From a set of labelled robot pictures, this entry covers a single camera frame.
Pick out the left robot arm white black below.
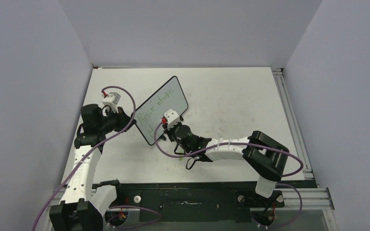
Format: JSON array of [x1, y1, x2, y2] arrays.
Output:
[[49, 104, 136, 231]]

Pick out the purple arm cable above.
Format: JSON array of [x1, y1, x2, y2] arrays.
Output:
[[31, 86, 163, 231], [154, 122, 304, 230]]

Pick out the black framed small whiteboard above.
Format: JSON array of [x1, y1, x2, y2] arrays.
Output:
[[135, 76, 189, 145]]

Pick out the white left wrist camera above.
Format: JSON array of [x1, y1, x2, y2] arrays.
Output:
[[102, 92, 121, 112]]

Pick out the aluminium front frame rail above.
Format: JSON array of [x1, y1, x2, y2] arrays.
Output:
[[277, 188, 336, 211]]

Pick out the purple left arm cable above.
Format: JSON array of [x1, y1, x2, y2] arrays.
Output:
[[31, 86, 163, 231]]

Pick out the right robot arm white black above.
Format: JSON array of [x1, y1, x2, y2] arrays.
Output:
[[155, 122, 292, 206]]

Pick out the aluminium rail right side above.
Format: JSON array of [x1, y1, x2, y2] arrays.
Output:
[[271, 68, 314, 180]]

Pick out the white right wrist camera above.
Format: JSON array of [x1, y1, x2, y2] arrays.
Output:
[[161, 109, 181, 130]]

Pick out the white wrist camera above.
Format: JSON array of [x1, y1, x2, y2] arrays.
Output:
[[161, 109, 181, 130], [102, 92, 121, 112]]

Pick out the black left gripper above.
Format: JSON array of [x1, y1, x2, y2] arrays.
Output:
[[98, 106, 136, 134]]

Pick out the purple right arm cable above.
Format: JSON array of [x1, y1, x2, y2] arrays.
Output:
[[154, 122, 304, 230]]

